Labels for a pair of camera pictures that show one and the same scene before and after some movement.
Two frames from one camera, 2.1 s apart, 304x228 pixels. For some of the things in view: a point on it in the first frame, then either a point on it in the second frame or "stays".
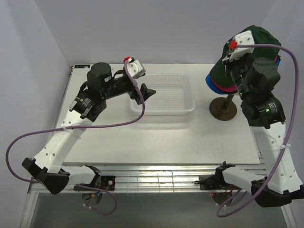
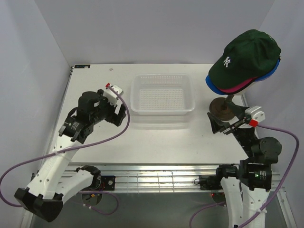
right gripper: [247, 58] to [239, 112]
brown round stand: [223, 109] stays
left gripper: [133, 92] to [102, 99]
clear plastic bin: [175, 95] stays
